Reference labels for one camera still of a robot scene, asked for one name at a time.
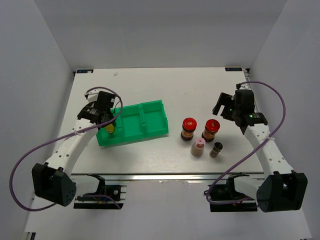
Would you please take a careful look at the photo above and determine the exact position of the right blue table label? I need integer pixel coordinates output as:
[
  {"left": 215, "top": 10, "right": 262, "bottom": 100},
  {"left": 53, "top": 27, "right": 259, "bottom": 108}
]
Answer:
[{"left": 224, "top": 67, "right": 243, "bottom": 72}]

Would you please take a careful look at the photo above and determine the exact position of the pink-cap spice shaker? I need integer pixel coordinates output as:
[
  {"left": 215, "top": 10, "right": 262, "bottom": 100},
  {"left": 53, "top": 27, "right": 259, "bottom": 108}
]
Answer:
[{"left": 190, "top": 137, "right": 206, "bottom": 158}]

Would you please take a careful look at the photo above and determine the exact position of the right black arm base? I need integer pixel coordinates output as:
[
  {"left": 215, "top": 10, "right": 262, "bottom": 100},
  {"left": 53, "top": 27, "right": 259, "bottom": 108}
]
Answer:
[{"left": 209, "top": 173, "right": 258, "bottom": 213}]

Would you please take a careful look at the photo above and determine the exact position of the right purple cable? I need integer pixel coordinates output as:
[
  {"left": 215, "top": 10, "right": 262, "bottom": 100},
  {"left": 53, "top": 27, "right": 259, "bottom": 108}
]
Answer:
[{"left": 205, "top": 80, "right": 287, "bottom": 207}]

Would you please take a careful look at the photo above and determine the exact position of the red-lid sauce jar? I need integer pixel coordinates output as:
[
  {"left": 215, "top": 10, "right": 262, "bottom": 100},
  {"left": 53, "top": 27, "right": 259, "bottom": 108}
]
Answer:
[
  {"left": 180, "top": 117, "right": 197, "bottom": 141},
  {"left": 201, "top": 119, "right": 220, "bottom": 143}
]

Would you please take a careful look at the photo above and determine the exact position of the green three-compartment plastic tray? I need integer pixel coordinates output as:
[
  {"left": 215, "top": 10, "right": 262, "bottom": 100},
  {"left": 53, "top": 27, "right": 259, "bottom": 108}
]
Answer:
[{"left": 96, "top": 100, "right": 169, "bottom": 147}]

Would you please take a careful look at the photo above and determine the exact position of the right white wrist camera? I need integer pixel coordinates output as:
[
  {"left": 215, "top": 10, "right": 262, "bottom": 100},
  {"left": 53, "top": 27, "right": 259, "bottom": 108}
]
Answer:
[{"left": 236, "top": 83, "right": 251, "bottom": 91}]

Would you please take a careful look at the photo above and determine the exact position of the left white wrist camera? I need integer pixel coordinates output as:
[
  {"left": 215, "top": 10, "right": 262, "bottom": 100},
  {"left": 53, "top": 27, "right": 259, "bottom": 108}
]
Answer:
[{"left": 84, "top": 89, "right": 100, "bottom": 103}]

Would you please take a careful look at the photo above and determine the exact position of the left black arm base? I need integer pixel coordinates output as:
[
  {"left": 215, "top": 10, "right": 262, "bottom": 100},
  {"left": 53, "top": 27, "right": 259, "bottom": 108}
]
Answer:
[{"left": 71, "top": 174, "right": 127, "bottom": 210}]

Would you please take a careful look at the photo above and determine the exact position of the left red-lid sauce jar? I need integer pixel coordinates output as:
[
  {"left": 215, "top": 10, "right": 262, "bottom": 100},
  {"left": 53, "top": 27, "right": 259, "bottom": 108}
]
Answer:
[{"left": 180, "top": 117, "right": 197, "bottom": 141}]

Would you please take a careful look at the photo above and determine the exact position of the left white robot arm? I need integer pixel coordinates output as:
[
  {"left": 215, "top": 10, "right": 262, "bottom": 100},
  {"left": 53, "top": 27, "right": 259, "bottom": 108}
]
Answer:
[{"left": 31, "top": 88, "right": 118, "bottom": 207}]

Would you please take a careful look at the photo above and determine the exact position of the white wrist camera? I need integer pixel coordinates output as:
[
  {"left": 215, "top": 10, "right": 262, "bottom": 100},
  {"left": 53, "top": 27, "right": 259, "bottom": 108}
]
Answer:
[
  {"left": 236, "top": 83, "right": 251, "bottom": 91},
  {"left": 84, "top": 89, "right": 100, "bottom": 103}
]

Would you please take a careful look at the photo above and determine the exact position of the right red-lid sauce jar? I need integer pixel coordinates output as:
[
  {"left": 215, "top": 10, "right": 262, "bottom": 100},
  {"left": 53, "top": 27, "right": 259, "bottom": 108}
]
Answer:
[{"left": 201, "top": 119, "right": 220, "bottom": 143}]

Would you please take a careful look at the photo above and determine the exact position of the blue table label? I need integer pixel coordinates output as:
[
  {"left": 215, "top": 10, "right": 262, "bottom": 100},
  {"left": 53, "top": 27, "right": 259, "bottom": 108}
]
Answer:
[
  {"left": 224, "top": 67, "right": 243, "bottom": 72},
  {"left": 76, "top": 69, "right": 94, "bottom": 74}
]

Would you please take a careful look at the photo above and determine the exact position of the left blue table label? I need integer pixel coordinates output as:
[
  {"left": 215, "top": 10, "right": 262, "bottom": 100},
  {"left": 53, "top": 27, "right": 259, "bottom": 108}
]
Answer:
[{"left": 76, "top": 69, "right": 94, "bottom": 74}]

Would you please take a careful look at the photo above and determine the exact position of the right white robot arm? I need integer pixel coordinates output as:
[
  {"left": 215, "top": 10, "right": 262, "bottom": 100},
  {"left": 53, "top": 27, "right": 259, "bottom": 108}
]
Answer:
[{"left": 212, "top": 89, "right": 308, "bottom": 213}]

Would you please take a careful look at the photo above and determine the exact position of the small yellow-label white-cap bottle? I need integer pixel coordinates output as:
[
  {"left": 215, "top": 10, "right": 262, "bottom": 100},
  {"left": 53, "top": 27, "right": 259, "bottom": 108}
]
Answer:
[{"left": 104, "top": 121, "right": 116, "bottom": 135}]

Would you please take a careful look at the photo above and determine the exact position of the black-cap pepper grinder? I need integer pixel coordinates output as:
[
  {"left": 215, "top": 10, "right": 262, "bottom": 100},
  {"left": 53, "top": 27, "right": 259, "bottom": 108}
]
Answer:
[{"left": 209, "top": 142, "right": 223, "bottom": 159}]

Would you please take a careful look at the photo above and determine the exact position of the aluminium front rail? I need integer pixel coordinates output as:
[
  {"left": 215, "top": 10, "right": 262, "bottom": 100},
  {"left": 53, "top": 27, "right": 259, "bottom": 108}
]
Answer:
[{"left": 72, "top": 172, "right": 266, "bottom": 183}]

